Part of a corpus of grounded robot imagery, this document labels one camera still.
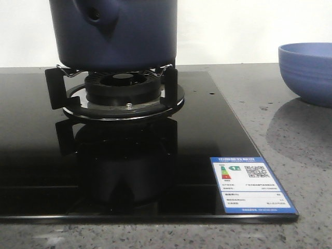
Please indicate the blue ceramic bowl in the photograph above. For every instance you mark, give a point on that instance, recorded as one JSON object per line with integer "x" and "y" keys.
{"x": 306, "y": 70}

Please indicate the blue cooking pot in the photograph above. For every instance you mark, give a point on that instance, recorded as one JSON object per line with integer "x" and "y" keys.
{"x": 115, "y": 35}

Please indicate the right gas burner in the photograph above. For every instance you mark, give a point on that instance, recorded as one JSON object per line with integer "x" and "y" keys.
{"x": 118, "y": 89}

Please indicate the black right pan support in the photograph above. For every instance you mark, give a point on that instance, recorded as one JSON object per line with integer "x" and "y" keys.
{"x": 74, "y": 101}

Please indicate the blue energy label sticker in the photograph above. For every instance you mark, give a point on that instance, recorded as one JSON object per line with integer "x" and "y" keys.
{"x": 247, "y": 185}

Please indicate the black glass gas stove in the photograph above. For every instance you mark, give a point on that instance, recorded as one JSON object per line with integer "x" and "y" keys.
{"x": 56, "y": 169}

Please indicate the wire pot trivet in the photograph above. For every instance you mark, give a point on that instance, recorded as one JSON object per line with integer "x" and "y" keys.
{"x": 70, "y": 72}

